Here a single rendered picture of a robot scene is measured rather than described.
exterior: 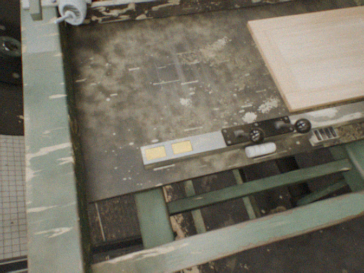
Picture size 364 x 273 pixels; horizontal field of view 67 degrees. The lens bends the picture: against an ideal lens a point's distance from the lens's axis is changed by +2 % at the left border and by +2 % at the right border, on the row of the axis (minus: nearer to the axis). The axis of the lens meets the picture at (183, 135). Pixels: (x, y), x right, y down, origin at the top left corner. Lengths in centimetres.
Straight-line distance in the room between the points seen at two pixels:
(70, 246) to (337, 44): 102
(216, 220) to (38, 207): 223
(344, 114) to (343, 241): 140
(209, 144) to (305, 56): 49
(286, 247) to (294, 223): 167
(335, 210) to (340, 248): 146
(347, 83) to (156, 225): 74
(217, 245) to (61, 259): 32
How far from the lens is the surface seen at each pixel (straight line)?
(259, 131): 64
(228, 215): 264
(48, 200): 64
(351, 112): 95
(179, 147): 71
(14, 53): 139
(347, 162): 98
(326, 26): 119
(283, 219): 71
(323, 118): 89
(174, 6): 104
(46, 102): 75
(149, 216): 74
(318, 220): 75
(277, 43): 104
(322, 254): 229
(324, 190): 121
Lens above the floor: 207
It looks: 43 degrees down
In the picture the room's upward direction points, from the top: 82 degrees counter-clockwise
